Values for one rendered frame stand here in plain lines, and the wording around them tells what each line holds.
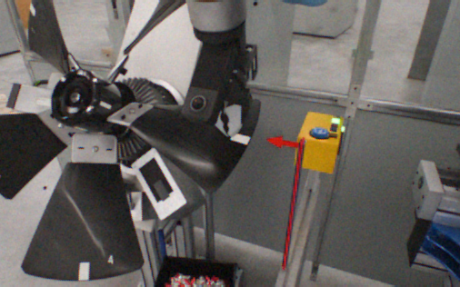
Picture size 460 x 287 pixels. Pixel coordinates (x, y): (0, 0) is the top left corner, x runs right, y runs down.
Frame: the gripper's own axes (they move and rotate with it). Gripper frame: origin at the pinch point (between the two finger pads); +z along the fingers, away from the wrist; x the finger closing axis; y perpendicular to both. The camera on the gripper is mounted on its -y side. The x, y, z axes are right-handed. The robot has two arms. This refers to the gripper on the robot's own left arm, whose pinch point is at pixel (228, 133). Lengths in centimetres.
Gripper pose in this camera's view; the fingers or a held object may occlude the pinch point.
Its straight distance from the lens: 55.5
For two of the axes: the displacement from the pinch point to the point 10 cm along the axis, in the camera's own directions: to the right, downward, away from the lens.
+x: -9.3, -2.1, 3.0
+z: 1.0, 6.5, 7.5
